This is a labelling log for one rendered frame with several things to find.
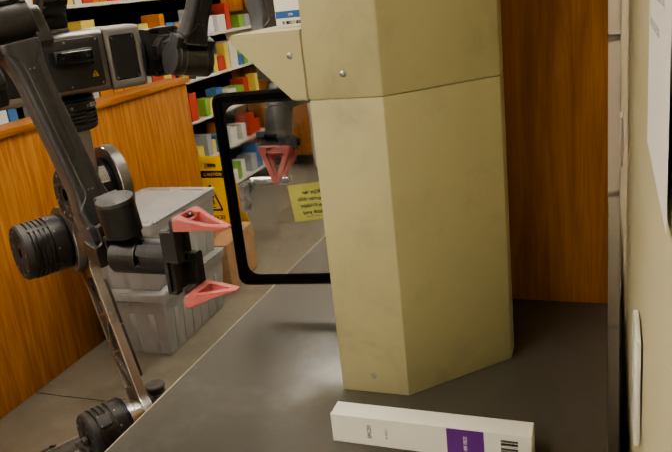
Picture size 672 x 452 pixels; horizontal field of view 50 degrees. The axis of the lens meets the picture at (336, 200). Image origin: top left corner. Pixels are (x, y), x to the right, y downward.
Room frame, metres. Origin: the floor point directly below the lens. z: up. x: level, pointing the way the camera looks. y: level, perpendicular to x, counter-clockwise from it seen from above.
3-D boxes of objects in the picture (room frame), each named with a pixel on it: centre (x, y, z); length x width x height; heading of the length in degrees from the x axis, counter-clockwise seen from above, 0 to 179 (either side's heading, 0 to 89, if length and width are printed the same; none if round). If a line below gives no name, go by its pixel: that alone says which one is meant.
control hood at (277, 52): (1.20, 0.02, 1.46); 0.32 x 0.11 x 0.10; 158
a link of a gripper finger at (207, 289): (1.01, 0.20, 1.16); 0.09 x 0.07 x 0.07; 68
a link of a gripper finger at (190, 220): (1.01, 0.20, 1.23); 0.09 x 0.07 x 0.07; 68
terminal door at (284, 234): (1.36, 0.07, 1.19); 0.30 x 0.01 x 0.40; 76
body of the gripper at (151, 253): (1.03, 0.27, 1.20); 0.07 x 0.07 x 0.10; 68
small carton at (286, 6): (1.16, 0.03, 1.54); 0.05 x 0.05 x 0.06; 74
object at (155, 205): (3.34, 0.90, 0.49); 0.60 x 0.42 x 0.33; 158
